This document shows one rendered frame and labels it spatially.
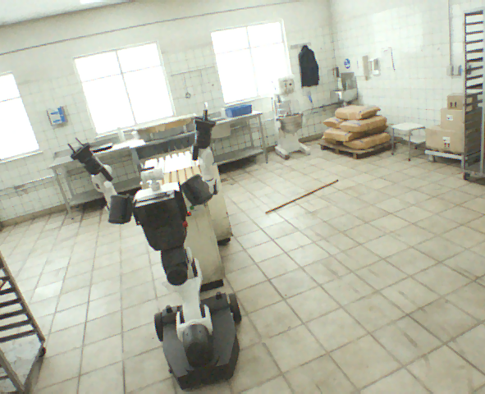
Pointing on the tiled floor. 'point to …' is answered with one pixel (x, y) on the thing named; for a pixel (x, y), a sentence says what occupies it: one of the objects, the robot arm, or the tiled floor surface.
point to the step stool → (409, 135)
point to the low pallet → (355, 148)
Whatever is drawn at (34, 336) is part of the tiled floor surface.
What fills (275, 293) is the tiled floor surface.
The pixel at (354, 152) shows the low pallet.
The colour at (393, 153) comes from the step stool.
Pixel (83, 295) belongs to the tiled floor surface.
